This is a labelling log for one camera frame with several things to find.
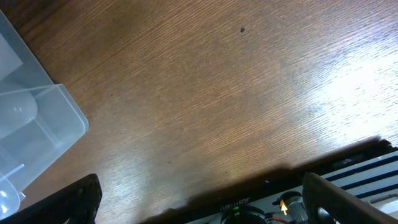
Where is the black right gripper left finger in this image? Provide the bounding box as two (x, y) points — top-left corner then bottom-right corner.
(1, 174), (102, 224)

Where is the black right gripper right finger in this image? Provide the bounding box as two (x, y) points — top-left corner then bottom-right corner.
(302, 172), (397, 224)

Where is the clear plastic storage bin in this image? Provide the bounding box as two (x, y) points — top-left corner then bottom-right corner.
(1, 14), (89, 219)

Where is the robot base equipment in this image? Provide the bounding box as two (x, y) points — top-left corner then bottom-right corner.
(147, 139), (397, 224)

